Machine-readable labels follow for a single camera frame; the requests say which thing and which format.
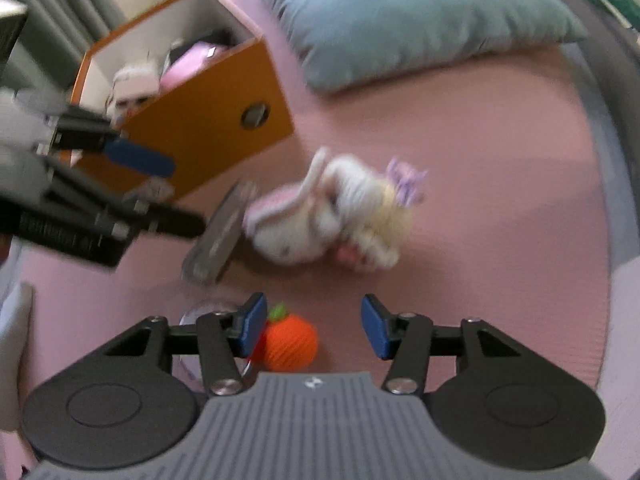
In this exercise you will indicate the pink fabric pouch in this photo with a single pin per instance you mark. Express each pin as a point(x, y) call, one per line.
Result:
point(187, 67)

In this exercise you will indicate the grey curved frame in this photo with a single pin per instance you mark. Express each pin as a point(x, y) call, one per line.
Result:
point(615, 110)

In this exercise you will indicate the crocheted orange with red flower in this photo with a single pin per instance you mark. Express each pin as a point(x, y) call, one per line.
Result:
point(292, 345)

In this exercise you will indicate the white pink crocheted bunny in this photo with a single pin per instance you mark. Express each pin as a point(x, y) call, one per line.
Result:
point(295, 230)

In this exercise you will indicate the orange storage box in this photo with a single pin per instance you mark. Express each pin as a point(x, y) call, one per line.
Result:
point(210, 110)

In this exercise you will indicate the blue-grey pillow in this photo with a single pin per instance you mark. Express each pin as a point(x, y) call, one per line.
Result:
point(415, 15)

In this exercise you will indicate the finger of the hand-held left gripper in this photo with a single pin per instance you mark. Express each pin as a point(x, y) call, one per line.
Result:
point(170, 222)
point(140, 157)

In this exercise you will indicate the round floral compact mirror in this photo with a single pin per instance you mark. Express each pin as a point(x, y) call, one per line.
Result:
point(200, 307)

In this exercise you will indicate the crocheted doll with purple bow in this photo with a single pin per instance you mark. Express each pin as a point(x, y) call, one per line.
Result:
point(385, 210)

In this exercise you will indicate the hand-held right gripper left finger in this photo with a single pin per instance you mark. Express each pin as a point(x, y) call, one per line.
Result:
point(252, 325)

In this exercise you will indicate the grey-brown rectangular box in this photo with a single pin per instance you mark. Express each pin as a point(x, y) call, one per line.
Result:
point(220, 240)

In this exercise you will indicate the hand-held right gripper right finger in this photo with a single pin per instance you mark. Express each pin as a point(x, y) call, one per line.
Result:
point(376, 325)

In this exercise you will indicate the grey sofa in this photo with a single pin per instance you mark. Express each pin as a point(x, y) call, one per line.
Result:
point(55, 15)

